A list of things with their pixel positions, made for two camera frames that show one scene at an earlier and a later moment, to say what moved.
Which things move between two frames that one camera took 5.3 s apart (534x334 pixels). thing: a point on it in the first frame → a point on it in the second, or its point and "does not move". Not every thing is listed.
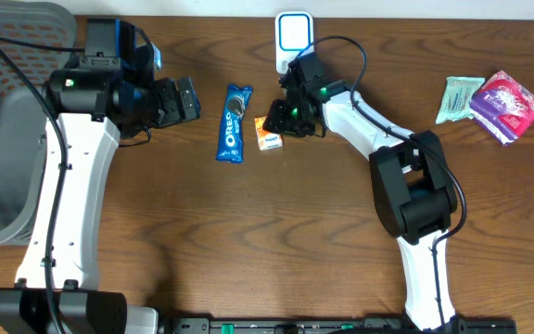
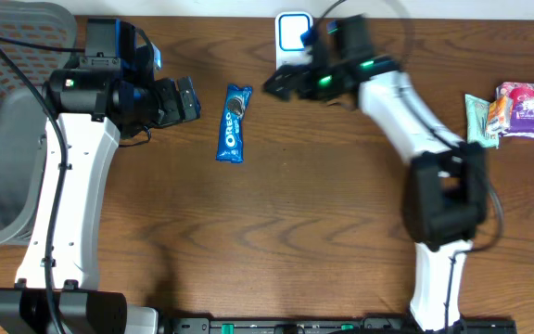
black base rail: x=335 y=326 does not move
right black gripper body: x=290 y=113 → x=304 y=83
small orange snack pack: x=266 y=139 → x=499 y=116
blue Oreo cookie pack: x=230 y=147 does not move
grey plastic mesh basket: x=8 y=122 does not move
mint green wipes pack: x=456 y=101 → x=477 y=111
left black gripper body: x=170 y=103 does not move
